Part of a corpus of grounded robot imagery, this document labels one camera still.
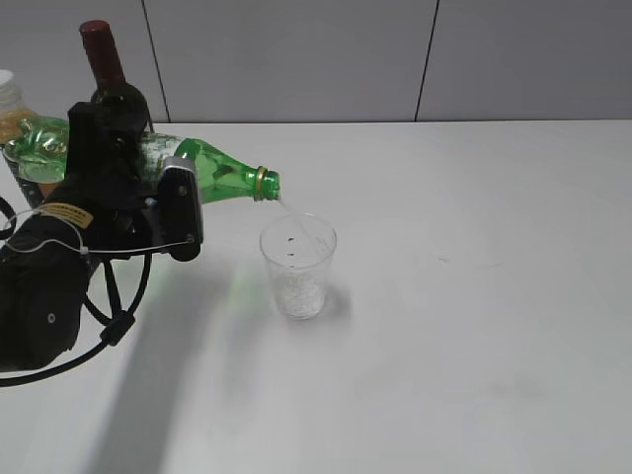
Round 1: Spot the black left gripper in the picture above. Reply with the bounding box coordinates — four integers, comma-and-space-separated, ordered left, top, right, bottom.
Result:
39, 102, 203, 262

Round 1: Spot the green sprite bottle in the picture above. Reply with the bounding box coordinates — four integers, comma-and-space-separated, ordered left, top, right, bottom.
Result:
4, 116, 280, 203

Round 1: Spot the transparent plastic cup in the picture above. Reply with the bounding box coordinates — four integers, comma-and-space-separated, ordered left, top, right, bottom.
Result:
259, 213, 338, 320

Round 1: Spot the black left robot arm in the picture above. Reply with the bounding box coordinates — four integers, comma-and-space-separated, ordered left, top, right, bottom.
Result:
1, 102, 203, 385

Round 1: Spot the dark red wine bottle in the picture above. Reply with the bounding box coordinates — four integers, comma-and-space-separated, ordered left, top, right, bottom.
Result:
79, 20, 153, 131

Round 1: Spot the black cable loop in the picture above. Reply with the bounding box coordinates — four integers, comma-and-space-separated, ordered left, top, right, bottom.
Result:
0, 197, 154, 387

